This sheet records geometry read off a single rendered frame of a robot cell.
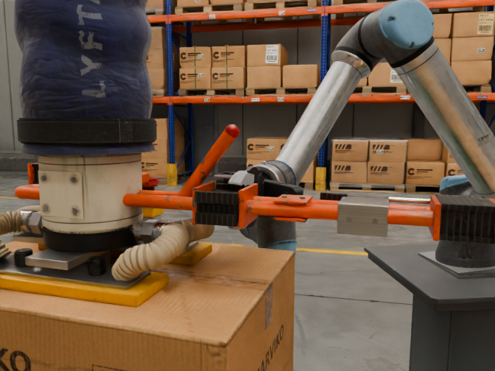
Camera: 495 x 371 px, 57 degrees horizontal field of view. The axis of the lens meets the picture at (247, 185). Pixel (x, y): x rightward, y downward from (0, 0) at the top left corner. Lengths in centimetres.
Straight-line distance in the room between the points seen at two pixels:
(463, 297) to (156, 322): 91
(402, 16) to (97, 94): 72
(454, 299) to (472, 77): 686
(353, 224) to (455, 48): 743
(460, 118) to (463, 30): 685
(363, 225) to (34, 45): 55
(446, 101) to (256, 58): 695
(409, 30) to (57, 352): 95
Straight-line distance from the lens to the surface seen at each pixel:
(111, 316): 66
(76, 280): 74
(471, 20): 813
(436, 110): 123
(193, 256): 84
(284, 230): 101
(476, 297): 137
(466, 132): 126
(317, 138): 118
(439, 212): 65
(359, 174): 782
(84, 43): 75
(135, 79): 77
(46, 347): 72
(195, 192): 70
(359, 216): 66
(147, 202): 76
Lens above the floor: 121
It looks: 8 degrees down
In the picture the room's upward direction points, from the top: straight up
